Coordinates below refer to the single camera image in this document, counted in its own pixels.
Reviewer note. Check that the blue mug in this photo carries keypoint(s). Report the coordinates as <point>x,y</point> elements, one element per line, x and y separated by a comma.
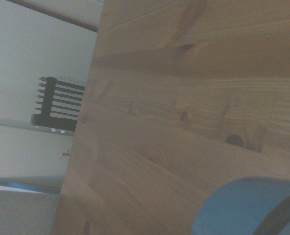
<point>233,208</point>

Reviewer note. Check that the black slatted rack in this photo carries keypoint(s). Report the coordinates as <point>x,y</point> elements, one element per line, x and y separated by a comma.
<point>58,105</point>

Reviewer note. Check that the blue framed panel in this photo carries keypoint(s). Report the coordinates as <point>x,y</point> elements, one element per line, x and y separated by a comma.
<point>25,186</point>

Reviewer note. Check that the grey fabric panel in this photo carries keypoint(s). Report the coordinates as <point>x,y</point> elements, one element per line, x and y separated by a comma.
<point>20,213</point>

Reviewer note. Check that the small brown wall hook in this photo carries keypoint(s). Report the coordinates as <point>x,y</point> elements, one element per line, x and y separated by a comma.
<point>64,154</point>

